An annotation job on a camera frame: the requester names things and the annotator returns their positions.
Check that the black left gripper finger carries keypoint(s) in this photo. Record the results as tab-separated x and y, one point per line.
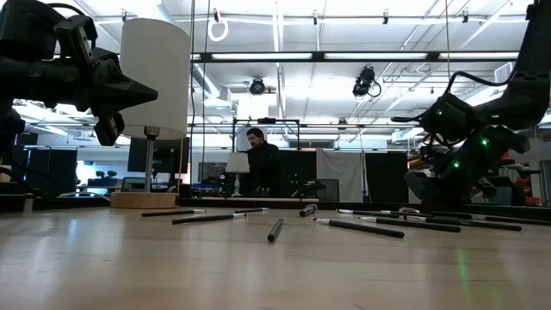
120	105
120	86

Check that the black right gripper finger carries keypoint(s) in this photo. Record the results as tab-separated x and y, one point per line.
418	185

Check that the thick black makeup brush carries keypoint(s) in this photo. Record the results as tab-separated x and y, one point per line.
495	218

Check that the short black pen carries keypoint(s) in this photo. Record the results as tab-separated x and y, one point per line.
275	230

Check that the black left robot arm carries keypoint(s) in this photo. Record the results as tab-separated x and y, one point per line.
21	64

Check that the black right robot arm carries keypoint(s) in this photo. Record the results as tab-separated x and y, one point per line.
531	86

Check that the black partition panel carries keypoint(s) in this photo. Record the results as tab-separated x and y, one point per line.
386	176
56	170
297	168

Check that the white shade wooden base lamp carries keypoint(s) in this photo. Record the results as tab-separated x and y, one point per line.
155	77

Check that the small green plants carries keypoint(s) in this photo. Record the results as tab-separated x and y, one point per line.
112	173

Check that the black monitor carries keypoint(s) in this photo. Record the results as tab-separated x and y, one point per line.
165	157

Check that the small black ceiling fixture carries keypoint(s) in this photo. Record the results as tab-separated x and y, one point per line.
465	15
124	16
385	16
315	17

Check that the shelf rack with red bins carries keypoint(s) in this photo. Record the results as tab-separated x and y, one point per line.
523	185

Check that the grey hanging cloth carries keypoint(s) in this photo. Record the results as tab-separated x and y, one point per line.
340	174

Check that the grey chair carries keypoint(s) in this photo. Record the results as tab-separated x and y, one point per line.
330	189

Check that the black equipment on tripod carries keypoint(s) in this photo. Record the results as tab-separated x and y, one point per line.
313	185

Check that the white ceiling vent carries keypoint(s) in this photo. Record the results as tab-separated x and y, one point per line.
503	73

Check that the white board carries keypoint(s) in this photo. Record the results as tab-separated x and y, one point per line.
240	142

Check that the ceiling strip light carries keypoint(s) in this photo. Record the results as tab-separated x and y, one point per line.
262	56
374	56
478	55

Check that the small white table lamp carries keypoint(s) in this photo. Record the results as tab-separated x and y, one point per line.
237	163

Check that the small white cylinder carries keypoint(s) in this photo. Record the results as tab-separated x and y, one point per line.
28	204

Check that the person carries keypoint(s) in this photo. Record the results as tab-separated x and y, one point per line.
262	163

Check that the round black ceiling camera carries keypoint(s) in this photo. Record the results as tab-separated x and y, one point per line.
257	86

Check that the black aluminium table frame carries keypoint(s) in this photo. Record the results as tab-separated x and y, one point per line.
241	202

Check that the black ceiling light rail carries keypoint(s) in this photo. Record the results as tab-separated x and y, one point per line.
317	56

